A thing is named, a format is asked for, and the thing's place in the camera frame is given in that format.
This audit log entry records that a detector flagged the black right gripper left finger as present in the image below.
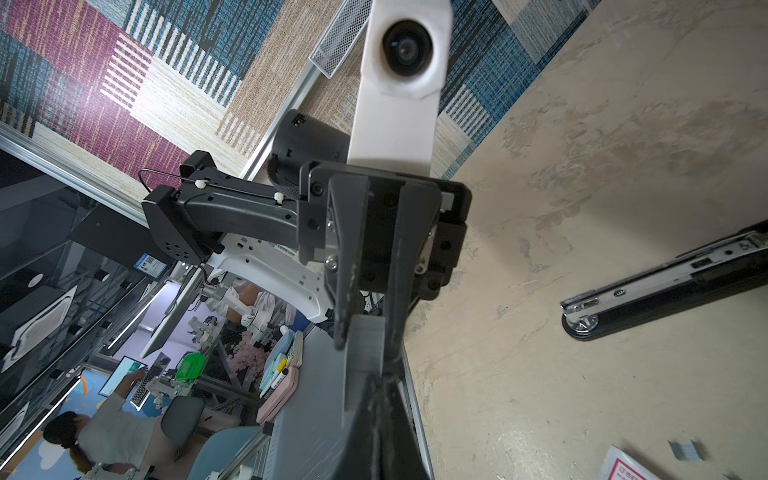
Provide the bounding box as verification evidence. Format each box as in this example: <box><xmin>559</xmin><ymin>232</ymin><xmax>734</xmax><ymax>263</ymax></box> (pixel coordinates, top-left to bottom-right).
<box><xmin>332</xmin><ymin>375</ymin><xmax>383</xmax><ymax>480</ymax></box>

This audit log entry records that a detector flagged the white wire mesh basket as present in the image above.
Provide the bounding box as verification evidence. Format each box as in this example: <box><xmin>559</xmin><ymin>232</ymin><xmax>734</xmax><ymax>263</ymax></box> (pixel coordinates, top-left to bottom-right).
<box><xmin>309</xmin><ymin>0</ymin><xmax>372</xmax><ymax>79</ymax></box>

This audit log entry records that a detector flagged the black stapler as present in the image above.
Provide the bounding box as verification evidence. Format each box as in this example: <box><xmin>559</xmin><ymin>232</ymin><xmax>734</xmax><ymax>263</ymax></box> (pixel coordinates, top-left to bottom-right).
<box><xmin>560</xmin><ymin>220</ymin><xmax>767</xmax><ymax>341</ymax></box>

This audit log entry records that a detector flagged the seated person in background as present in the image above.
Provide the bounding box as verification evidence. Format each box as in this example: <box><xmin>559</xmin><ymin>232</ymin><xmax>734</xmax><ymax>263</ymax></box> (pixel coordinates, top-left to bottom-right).
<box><xmin>43</xmin><ymin>369</ymin><xmax>206</xmax><ymax>479</ymax></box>

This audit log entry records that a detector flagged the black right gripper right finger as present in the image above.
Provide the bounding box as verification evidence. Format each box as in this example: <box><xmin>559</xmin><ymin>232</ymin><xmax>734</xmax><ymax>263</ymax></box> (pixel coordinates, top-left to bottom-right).
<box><xmin>380</xmin><ymin>376</ymin><xmax>429</xmax><ymax>480</ymax></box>

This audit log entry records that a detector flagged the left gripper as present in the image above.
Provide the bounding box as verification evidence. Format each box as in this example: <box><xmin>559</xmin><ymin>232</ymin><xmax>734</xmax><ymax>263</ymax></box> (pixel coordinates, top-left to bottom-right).
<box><xmin>298</xmin><ymin>161</ymin><xmax>472</xmax><ymax>360</ymax></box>

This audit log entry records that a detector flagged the loose staple fragment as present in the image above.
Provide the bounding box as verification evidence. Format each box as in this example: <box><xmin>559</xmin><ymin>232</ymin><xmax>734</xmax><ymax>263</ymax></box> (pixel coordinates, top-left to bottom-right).
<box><xmin>668</xmin><ymin>440</ymin><xmax>704</xmax><ymax>462</ymax></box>

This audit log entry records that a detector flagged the red white staple box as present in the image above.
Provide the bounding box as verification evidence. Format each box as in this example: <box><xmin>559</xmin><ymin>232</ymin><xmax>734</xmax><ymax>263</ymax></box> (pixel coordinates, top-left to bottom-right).
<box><xmin>598</xmin><ymin>446</ymin><xmax>659</xmax><ymax>480</ymax></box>

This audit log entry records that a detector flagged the grey office chair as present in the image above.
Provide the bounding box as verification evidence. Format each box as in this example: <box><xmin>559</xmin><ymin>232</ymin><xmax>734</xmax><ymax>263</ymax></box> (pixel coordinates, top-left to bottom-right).
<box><xmin>160</xmin><ymin>396</ymin><xmax>205</xmax><ymax>459</ymax></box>

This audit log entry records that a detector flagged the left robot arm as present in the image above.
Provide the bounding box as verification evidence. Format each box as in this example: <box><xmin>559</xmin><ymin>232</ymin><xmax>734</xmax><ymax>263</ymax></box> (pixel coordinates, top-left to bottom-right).
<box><xmin>142</xmin><ymin>112</ymin><xmax>472</xmax><ymax>363</ymax></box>

